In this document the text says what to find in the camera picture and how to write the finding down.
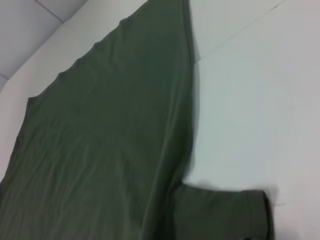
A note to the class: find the dark green FREE t-shirt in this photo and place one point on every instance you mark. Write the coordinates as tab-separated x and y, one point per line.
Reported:
112	137

